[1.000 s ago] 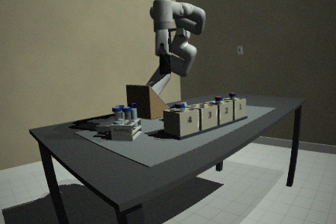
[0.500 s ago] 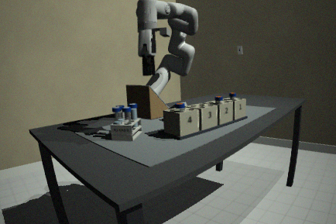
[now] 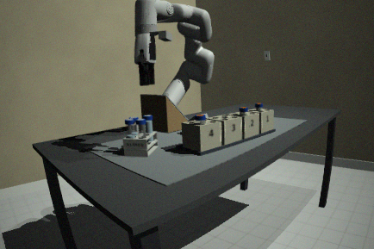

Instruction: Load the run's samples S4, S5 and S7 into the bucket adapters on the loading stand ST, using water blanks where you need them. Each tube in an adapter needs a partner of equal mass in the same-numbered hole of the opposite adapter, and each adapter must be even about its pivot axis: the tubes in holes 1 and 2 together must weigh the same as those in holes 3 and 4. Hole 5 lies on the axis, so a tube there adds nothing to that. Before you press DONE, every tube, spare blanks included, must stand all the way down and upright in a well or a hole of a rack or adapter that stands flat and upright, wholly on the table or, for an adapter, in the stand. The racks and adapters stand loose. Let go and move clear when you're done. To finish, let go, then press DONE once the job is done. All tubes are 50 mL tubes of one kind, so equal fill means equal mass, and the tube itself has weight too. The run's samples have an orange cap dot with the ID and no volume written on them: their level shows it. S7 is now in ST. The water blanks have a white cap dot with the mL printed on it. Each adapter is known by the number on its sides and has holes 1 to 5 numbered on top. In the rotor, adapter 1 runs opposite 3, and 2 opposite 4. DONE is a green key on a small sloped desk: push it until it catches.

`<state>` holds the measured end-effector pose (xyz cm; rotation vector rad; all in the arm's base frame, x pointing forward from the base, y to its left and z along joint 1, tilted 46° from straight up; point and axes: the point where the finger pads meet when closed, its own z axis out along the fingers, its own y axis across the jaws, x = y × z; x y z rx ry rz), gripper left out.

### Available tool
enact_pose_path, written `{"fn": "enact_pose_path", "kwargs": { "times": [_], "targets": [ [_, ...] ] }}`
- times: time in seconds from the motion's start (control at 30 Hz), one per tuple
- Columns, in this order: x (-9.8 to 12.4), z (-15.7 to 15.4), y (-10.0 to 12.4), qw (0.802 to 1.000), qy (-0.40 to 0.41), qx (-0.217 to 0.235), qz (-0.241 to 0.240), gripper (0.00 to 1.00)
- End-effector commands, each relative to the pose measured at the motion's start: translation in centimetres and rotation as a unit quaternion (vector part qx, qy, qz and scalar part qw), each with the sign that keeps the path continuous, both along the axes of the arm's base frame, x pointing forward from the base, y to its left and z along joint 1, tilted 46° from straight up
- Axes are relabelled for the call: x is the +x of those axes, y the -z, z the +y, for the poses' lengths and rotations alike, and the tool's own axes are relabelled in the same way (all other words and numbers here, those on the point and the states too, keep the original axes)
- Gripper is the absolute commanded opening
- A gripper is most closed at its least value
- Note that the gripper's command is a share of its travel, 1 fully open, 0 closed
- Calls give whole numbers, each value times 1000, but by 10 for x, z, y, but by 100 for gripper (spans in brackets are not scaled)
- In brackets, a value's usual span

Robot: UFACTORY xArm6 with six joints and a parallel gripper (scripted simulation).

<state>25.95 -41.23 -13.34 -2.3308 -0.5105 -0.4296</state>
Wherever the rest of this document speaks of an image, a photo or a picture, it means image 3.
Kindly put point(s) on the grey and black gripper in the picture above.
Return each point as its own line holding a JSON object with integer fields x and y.
{"x": 145, "y": 57}

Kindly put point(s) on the cream bucket adapter with holes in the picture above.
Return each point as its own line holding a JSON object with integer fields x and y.
{"x": 265, "y": 119}
{"x": 201, "y": 137}
{"x": 250, "y": 124}
{"x": 231, "y": 128}

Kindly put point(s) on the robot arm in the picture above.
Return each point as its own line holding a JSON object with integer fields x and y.
{"x": 199, "y": 61}

